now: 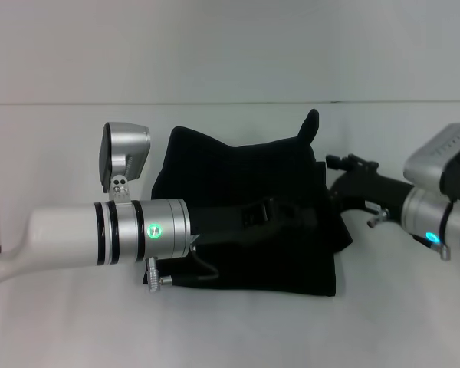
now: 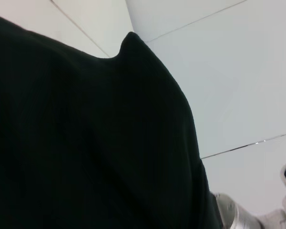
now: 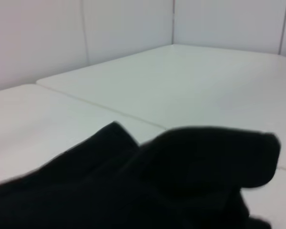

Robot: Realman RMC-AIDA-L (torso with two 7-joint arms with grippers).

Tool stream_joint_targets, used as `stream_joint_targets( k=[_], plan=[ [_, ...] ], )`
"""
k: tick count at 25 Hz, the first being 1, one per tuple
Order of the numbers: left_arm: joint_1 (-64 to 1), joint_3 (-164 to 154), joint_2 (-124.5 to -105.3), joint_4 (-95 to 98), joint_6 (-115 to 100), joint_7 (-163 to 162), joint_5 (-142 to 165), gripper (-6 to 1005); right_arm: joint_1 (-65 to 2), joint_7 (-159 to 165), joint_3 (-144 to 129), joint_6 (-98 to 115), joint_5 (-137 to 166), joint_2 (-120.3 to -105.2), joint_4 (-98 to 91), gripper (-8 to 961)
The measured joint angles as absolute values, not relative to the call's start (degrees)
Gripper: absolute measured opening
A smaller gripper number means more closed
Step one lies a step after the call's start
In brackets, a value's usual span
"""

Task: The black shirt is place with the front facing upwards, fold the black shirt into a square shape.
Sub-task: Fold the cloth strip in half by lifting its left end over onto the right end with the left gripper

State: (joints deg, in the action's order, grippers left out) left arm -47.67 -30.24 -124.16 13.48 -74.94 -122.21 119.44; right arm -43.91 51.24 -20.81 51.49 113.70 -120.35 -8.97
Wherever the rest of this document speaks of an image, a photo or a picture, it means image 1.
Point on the black t-shirt with FREE print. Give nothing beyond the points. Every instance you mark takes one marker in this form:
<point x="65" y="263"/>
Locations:
<point x="253" y="172"/>

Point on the silver left camera mount bracket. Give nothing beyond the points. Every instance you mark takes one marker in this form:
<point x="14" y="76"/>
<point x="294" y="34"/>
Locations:
<point x="119" y="189"/>

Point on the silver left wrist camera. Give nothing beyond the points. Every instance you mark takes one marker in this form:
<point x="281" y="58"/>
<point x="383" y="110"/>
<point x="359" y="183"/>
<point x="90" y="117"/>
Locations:
<point x="124" y="147"/>

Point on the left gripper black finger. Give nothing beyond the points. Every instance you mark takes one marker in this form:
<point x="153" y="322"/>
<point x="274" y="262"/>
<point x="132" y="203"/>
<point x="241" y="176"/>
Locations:
<point x="258" y="212"/>

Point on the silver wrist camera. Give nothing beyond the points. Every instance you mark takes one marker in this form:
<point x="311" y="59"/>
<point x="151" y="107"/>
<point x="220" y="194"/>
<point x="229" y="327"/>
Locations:
<point x="441" y="161"/>
<point x="124" y="147"/>

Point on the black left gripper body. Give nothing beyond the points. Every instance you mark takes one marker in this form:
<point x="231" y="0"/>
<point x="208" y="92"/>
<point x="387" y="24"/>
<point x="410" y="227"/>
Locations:
<point x="218" y="224"/>

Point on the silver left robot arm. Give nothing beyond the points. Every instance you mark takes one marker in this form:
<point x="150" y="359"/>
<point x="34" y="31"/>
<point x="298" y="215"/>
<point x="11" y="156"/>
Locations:
<point x="80" y="234"/>

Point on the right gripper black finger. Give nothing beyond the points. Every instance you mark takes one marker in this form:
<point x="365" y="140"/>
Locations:
<point x="349" y="161"/>

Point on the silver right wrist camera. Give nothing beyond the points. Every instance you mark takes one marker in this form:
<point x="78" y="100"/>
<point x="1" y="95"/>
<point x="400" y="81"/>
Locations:
<point x="441" y="161"/>

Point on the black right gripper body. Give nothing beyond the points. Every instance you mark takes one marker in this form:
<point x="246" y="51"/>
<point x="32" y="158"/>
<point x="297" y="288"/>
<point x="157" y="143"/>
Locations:
<point x="372" y="191"/>

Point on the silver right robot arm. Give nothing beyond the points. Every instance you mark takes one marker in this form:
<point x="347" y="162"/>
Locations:
<point x="437" y="218"/>

